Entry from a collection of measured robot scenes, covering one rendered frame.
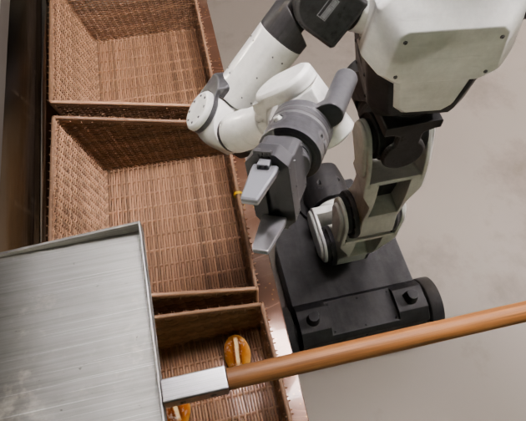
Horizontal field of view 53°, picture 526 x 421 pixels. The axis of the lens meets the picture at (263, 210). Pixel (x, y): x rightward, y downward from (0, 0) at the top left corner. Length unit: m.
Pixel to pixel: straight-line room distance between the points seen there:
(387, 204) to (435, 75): 0.55
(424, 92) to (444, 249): 1.32
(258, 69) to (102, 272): 0.43
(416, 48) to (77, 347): 0.71
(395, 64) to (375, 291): 1.12
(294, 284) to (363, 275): 0.26
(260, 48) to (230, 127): 0.15
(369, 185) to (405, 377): 0.94
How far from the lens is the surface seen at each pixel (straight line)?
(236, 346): 1.35
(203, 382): 0.75
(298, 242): 2.01
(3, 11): 0.95
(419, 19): 0.94
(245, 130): 0.88
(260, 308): 1.30
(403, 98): 1.06
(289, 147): 0.65
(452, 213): 2.40
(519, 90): 2.99
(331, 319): 1.87
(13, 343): 0.87
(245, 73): 0.97
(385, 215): 1.48
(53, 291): 0.88
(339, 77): 0.78
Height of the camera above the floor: 1.94
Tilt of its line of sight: 59 degrees down
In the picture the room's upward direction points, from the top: straight up
